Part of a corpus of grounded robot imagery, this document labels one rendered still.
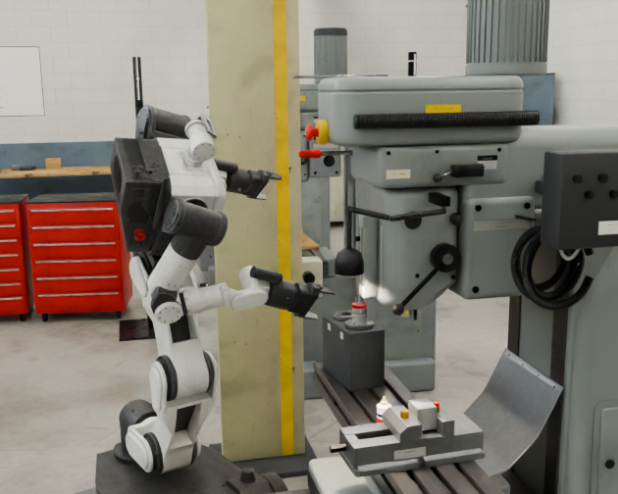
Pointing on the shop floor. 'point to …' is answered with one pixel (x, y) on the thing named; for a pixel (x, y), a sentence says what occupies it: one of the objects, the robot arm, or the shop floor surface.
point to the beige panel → (259, 230)
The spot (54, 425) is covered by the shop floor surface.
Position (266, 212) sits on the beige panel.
